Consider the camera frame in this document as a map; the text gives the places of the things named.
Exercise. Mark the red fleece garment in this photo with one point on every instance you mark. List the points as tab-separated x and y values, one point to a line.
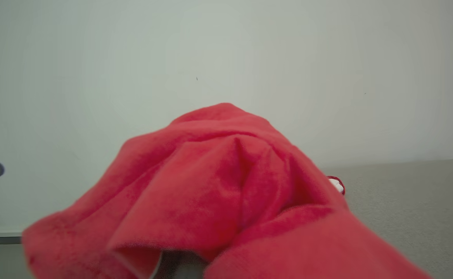
218	193

